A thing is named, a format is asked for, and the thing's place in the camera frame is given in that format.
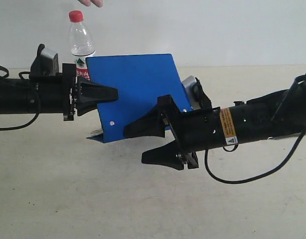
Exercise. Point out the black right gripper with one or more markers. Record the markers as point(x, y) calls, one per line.
point(193, 131)

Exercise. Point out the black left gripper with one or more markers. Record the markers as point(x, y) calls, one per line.
point(55, 93)

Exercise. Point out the clear plastic water bottle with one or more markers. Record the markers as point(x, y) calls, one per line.
point(81, 43)

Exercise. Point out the blue ring binder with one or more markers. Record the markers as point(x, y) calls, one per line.
point(140, 80)

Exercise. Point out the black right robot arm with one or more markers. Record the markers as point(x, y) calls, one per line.
point(275, 115)

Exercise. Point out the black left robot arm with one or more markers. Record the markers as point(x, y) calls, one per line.
point(19, 96)

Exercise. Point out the person's bare hand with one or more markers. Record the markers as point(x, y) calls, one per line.
point(97, 3)

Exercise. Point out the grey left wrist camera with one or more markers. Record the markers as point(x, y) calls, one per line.
point(46, 62)

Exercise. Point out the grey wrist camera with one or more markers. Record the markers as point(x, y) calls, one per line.
point(195, 94)
point(46, 62)

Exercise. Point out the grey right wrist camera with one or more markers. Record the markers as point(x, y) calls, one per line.
point(195, 94)

